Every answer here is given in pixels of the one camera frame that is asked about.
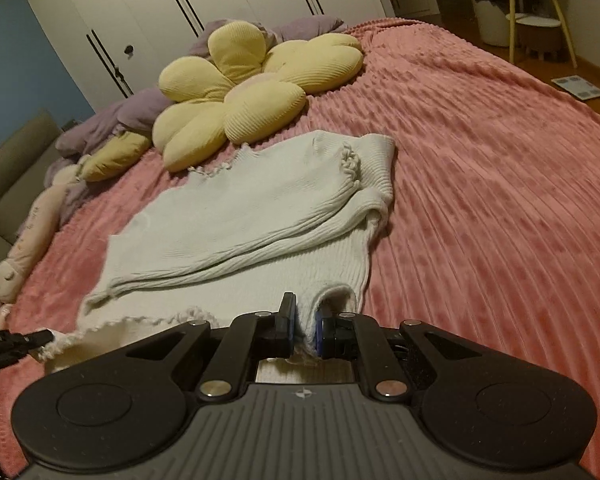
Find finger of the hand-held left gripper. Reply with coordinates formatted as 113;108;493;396
4;328;54;359

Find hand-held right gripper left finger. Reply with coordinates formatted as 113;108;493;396
124;292;299;402

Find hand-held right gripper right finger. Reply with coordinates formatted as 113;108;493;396
315;311;469;402

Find white ribbed knit sweater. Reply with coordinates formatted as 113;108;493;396
37;130;397;387

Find long pink plush toy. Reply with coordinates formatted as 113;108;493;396
0;159;90;307

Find grey upholstered headboard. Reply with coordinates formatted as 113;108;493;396
0;109;65;263

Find small yellow leaf pillow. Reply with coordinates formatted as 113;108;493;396
79;132;152;183

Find pink ribbed blanket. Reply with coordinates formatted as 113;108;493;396
0;17;600;467

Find yellow flower pillow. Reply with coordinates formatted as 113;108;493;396
152;20;365;172

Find white wardrobe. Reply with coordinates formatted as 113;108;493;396
22;0;442;113

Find white laundry basket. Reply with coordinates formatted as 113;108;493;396
472;0;514;47

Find bathroom scale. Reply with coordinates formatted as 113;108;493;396
552;75;600;102

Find round white stool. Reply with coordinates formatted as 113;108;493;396
507;12;565;64

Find yellow-legged side table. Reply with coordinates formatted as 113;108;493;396
506;0;579;69

